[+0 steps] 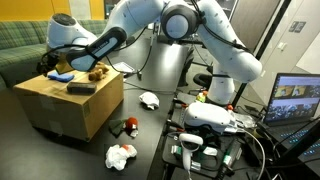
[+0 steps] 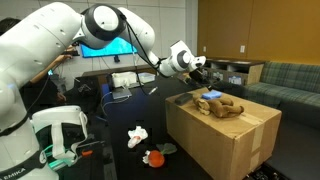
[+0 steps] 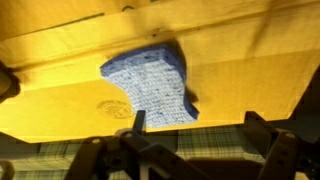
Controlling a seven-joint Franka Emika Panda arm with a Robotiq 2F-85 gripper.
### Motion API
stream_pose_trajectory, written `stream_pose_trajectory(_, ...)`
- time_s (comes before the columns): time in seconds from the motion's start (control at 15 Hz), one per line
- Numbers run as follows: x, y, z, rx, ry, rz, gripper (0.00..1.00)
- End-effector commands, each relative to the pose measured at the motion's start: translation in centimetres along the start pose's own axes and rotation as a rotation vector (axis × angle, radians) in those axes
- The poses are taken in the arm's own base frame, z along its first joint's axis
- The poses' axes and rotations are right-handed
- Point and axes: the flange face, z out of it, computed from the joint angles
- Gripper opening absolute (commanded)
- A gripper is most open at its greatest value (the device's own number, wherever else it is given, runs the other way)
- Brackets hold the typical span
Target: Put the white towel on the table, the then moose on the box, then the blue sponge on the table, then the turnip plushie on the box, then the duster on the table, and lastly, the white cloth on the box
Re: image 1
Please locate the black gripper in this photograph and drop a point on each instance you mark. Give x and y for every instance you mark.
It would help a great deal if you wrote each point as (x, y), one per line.
(50, 63)

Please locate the blue sponge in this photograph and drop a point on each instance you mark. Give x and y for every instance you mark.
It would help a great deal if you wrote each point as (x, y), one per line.
(61, 77)

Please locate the black remote control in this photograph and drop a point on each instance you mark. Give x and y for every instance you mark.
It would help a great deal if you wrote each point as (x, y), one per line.
(81, 87)

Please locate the brown moose plush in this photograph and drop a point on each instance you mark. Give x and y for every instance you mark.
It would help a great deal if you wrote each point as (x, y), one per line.
(98, 72)

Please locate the red plush toy green leaf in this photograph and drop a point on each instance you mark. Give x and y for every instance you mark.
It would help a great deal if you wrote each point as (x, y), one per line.
(131, 123)

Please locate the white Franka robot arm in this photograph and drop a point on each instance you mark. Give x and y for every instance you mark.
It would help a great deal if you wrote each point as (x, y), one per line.
(216, 50)

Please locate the large cardboard box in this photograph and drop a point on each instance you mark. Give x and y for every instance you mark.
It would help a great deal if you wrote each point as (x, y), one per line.
(66, 106)

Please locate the white cloth with red spot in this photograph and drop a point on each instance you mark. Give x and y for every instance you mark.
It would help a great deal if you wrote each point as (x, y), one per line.
(118, 156)

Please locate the green plaid sofa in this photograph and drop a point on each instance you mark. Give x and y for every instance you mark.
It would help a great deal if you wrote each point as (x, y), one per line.
(20, 43)

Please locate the black equipment cart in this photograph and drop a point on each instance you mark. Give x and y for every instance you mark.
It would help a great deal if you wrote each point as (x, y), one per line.
(168, 156)

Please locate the black office chair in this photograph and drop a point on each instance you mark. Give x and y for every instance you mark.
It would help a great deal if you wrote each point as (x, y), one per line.
(201, 80)

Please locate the green yellow bottle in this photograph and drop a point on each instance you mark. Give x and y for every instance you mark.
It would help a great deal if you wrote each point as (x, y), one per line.
(201, 97)

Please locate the white VR controller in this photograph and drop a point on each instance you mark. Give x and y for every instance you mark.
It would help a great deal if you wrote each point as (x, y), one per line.
(190, 146)

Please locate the white VR headset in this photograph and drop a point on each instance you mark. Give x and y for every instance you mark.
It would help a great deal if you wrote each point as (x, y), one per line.
(205, 115)

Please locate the clear plastic bag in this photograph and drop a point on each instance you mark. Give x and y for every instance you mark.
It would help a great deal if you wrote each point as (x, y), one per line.
(245, 120)

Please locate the black tripod pole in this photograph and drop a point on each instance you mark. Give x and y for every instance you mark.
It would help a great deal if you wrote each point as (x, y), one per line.
(266, 43)

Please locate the black laptop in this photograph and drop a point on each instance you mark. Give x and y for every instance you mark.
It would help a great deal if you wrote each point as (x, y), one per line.
(290, 100)

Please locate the white light switch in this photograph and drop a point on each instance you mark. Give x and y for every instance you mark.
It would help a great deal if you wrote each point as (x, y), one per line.
(282, 45)

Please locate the grey wall sign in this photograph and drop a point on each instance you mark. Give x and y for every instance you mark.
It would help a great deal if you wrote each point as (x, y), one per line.
(297, 26)

